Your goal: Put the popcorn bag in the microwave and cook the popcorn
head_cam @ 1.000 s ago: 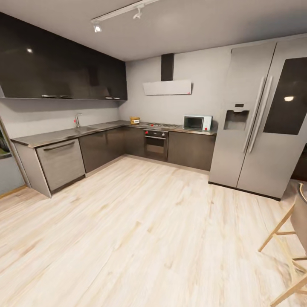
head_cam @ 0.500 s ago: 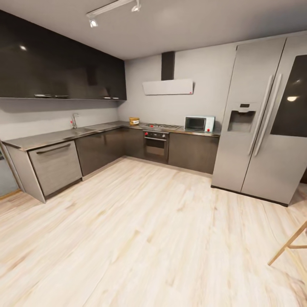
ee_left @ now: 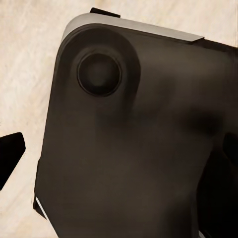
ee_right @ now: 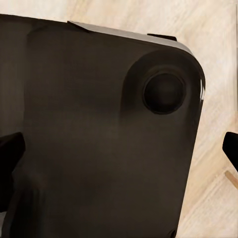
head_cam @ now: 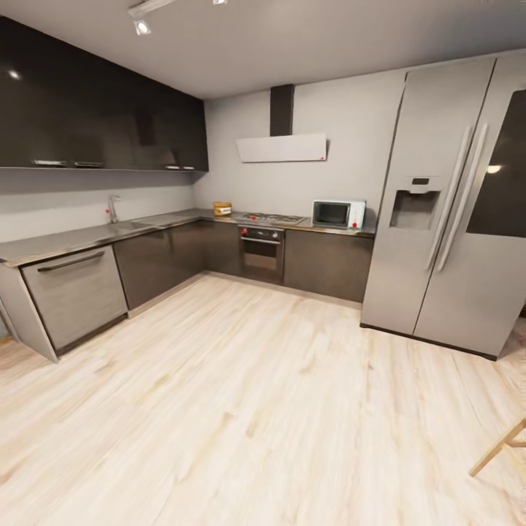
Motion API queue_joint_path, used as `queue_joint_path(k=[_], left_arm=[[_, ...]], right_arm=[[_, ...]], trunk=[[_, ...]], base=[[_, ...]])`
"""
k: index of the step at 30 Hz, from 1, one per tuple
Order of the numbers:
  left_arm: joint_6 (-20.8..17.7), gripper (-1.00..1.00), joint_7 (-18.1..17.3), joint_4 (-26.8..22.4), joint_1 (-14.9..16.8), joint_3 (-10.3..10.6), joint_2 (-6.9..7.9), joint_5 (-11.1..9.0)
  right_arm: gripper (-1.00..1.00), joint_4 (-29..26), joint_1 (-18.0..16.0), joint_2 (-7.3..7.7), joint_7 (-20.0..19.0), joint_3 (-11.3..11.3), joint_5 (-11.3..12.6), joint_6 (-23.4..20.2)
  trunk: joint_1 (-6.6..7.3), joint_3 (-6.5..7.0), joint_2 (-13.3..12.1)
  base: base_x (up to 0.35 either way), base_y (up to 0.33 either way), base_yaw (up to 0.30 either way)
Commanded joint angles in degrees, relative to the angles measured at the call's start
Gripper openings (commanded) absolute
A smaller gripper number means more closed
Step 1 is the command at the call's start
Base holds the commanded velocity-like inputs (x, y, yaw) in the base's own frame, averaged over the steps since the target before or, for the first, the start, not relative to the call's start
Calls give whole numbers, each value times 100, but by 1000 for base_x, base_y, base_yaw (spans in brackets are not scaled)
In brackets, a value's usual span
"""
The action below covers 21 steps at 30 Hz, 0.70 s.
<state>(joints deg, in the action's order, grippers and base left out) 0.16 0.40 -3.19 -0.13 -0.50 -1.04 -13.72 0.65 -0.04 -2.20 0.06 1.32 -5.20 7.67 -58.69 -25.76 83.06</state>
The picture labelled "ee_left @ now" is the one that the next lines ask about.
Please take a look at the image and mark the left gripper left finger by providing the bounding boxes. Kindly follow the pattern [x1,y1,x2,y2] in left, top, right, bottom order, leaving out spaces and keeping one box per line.
[0,132,26,191]

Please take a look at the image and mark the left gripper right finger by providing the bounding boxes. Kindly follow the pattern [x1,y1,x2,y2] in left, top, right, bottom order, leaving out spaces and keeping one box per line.
[222,131,238,172]

